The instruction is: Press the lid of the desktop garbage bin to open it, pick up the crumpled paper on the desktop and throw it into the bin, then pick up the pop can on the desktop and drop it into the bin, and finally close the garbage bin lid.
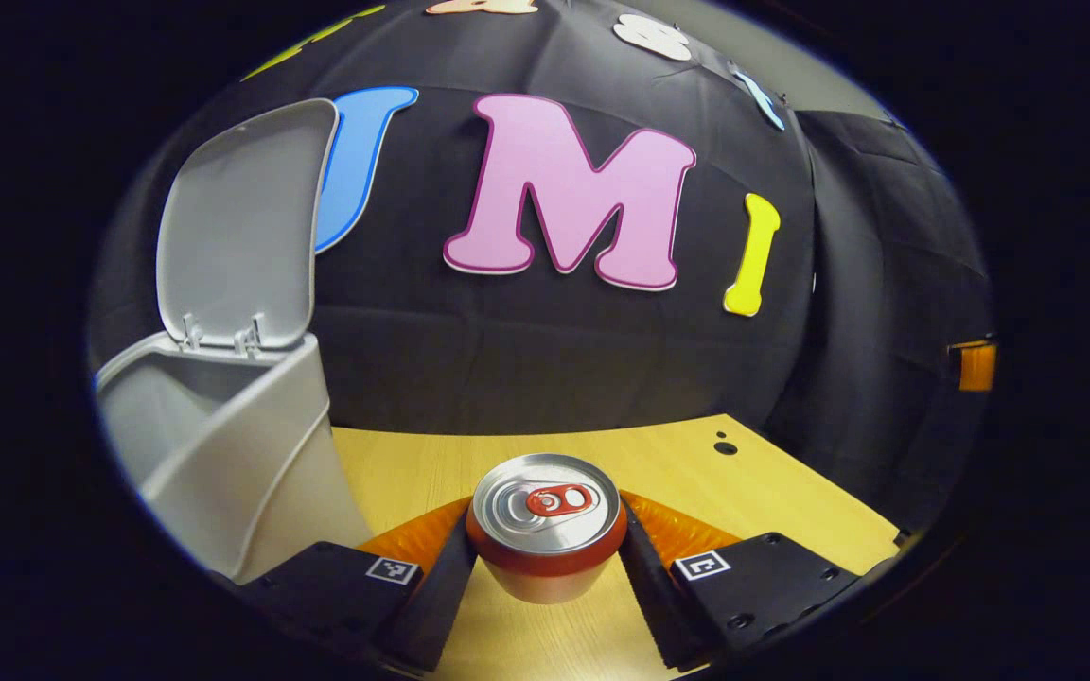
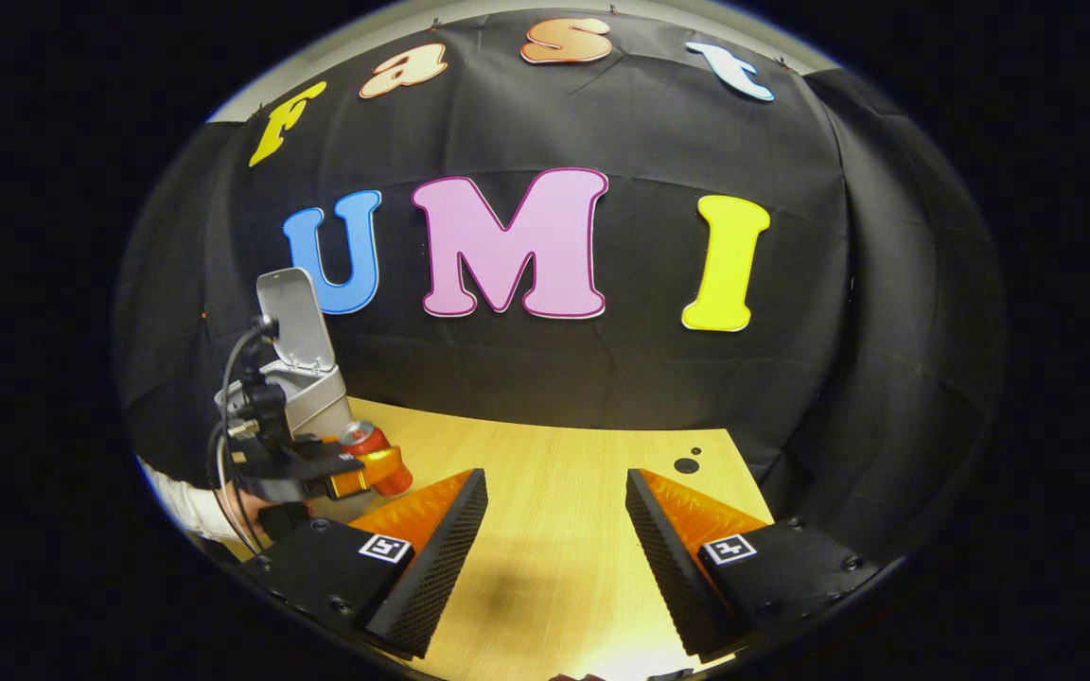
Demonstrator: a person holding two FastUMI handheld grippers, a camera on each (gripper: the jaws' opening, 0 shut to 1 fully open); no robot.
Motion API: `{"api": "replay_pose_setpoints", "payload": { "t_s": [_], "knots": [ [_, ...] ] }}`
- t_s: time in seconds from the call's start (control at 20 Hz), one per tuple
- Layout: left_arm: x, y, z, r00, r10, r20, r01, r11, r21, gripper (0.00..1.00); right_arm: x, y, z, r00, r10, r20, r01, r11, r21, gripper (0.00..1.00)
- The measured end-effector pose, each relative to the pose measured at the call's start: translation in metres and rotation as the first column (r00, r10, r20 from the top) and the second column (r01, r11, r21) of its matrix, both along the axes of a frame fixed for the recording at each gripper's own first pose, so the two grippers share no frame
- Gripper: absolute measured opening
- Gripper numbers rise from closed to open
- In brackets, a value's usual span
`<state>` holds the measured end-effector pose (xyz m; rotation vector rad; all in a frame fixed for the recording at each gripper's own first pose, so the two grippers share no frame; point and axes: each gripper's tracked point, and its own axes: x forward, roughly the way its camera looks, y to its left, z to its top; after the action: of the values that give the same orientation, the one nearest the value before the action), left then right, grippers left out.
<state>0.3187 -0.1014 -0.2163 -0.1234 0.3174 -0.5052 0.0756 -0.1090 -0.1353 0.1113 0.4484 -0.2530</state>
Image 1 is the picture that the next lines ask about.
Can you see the white desktop garbage bin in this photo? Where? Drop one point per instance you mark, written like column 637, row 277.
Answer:
column 252, row 454

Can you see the black backdrop cloth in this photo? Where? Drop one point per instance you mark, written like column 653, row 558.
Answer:
column 507, row 350

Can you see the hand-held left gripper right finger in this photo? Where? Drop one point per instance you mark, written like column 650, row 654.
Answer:
column 649, row 586

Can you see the red pop can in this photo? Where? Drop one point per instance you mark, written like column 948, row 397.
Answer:
column 545, row 558

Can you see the wooden desktop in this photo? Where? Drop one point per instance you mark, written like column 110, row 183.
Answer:
column 744, row 492

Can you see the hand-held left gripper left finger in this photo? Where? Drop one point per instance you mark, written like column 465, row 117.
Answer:
column 441, row 596

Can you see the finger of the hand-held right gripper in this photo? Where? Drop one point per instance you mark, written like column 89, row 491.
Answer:
column 975, row 367

